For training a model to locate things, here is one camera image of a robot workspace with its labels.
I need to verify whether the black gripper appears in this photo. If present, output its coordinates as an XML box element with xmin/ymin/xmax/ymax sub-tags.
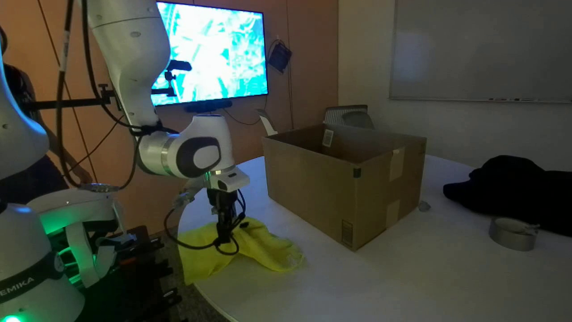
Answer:
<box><xmin>207</xmin><ymin>189</ymin><xmax>239</xmax><ymax>248</ymax></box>

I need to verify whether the yellow towel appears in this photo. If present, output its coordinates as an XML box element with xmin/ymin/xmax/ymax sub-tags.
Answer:
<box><xmin>177</xmin><ymin>217</ymin><xmax>307</xmax><ymax>287</ymax></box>

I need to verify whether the brown cardboard box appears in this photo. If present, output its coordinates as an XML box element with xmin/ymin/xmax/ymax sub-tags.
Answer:
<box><xmin>263</xmin><ymin>122</ymin><xmax>429</xmax><ymax>253</ymax></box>

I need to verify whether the grey chair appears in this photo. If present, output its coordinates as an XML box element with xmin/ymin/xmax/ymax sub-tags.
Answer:
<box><xmin>322</xmin><ymin>105</ymin><xmax>375</xmax><ymax>131</ymax></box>

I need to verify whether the grey tape roll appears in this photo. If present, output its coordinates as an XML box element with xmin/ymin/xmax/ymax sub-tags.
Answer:
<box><xmin>488</xmin><ymin>217</ymin><xmax>541</xmax><ymax>253</ymax></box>

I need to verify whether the black garment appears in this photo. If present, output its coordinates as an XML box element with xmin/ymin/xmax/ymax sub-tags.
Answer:
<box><xmin>441</xmin><ymin>155</ymin><xmax>572</xmax><ymax>239</ymax></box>

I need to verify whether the black mounted camera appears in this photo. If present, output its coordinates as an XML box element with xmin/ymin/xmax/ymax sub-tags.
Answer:
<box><xmin>152</xmin><ymin>58</ymin><xmax>195</xmax><ymax>97</ymax></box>

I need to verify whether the wall television screen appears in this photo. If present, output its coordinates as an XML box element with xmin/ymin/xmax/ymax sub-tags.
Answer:
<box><xmin>150</xmin><ymin>0</ymin><xmax>271</xmax><ymax>113</ymax></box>

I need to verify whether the black wall device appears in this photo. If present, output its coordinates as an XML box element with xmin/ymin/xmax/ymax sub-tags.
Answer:
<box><xmin>268</xmin><ymin>38</ymin><xmax>293</xmax><ymax>74</ymax></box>

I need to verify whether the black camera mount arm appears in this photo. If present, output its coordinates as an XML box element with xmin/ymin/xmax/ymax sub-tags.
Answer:
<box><xmin>23</xmin><ymin>83</ymin><xmax>121</xmax><ymax>115</ymax></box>

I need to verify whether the wall whiteboard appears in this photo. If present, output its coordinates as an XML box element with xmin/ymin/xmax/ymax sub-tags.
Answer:
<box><xmin>388</xmin><ymin>0</ymin><xmax>572</xmax><ymax>108</ymax></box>

